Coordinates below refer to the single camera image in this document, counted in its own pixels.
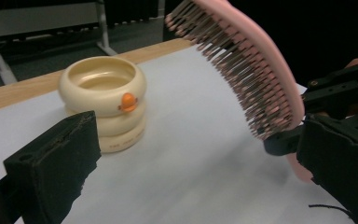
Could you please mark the white metal stand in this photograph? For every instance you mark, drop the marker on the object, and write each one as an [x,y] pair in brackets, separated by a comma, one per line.
[43,18]

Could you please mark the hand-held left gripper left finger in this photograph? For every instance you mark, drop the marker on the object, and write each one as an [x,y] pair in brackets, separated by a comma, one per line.
[52,161]

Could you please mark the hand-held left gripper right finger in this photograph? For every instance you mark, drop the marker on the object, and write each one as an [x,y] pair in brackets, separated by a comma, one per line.
[341,165]

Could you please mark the white table mat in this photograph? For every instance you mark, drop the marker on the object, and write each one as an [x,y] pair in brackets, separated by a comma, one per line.
[183,174]

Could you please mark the cream ringed cup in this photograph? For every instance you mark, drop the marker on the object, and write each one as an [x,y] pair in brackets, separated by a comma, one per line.
[90,104]

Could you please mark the pink hairbrush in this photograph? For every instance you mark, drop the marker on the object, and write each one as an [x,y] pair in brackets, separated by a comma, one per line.
[261,46]

